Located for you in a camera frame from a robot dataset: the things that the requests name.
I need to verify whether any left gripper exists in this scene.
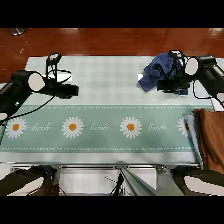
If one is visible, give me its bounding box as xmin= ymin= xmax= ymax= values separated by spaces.
xmin=54 ymin=83 xmax=80 ymax=100

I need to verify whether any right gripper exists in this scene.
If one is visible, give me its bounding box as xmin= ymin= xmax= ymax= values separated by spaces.
xmin=156 ymin=77 xmax=192 ymax=96

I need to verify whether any blue T-shirt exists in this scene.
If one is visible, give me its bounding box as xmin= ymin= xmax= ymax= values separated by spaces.
xmin=137 ymin=52 xmax=185 ymax=94

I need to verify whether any light blue garment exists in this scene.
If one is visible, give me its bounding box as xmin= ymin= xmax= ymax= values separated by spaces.
xmin=183 ymin=113 xmax=204 ymax=168

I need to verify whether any brown garment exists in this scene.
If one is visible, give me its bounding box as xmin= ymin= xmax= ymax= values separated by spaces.
xmin=193 ymin=108 xmax=224 ymax=175

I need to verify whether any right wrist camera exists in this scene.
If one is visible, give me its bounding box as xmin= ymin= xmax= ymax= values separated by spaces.
xmin=167 ymin=49 xmax=188 ymax=80

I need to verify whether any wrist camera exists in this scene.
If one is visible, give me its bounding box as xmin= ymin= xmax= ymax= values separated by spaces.
xmin=167 ymin=49 xmax=188 ymax=80
xmin=45 ymin=52 xmax=73 ymax=85

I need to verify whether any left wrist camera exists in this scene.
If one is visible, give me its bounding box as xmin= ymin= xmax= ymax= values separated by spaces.
xmin=45 ymin=52 xmax=73 ymax=85

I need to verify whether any silver frame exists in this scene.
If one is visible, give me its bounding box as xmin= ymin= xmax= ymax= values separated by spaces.
xmin=0 ymin=161 xmax=224 ymax=197

